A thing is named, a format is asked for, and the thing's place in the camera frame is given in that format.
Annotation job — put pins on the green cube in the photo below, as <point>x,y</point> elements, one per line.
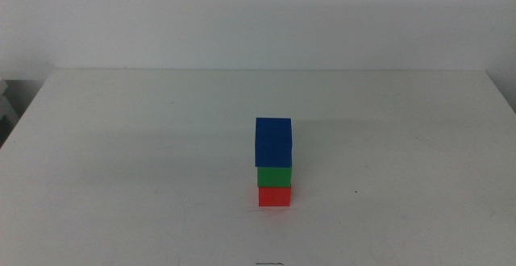
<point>274,176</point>

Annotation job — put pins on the blue cube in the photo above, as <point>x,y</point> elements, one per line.
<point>273,143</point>

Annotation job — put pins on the red cube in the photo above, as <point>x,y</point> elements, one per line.
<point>274,196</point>

